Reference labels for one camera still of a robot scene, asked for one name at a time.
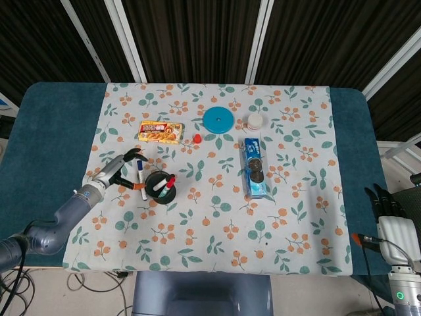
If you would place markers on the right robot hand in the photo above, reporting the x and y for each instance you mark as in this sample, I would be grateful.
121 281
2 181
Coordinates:
396 230

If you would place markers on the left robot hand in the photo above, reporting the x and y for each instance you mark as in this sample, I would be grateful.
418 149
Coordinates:
107 171

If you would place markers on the blue capped white marker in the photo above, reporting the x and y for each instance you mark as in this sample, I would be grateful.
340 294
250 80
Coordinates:
141 174

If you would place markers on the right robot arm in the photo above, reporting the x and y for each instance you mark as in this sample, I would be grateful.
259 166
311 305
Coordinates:
403 296

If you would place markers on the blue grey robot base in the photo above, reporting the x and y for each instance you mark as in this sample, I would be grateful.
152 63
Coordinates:
204 296

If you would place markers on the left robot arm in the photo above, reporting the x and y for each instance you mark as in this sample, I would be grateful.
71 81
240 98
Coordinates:
65 214

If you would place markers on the black pen cup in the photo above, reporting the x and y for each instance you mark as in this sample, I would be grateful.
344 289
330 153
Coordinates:
154 197

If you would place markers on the white cylindrical tube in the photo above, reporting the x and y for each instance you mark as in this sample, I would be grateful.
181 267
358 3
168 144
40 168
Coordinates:
160 185

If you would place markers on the red capped marker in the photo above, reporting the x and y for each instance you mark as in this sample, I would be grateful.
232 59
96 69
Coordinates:
169 186

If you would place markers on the dark mesh chair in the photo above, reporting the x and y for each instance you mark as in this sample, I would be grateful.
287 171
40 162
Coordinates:
409 200

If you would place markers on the teal table cover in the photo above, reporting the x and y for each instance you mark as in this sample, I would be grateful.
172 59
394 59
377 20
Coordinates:
52 131

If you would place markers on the yellow curry box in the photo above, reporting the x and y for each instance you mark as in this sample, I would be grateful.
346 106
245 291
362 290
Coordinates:
161 131

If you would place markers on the white metal rack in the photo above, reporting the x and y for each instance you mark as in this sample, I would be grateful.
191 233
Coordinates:
399 154

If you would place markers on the small red cap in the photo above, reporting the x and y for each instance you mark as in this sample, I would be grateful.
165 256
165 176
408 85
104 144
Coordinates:
197 138

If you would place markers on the floral print tablecloth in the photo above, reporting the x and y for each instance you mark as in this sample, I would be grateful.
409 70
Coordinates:
213 224

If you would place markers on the blue round disc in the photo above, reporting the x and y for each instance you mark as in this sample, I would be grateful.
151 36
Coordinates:
218 120

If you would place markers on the blue cookie box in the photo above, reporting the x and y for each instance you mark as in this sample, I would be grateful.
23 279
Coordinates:
255 171

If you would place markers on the white lidded small jar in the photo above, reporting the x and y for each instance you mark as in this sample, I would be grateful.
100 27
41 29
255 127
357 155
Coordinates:
255 121

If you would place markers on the white metal frame post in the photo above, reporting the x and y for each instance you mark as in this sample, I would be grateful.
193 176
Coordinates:
260 42
391 69
126 42
87 42

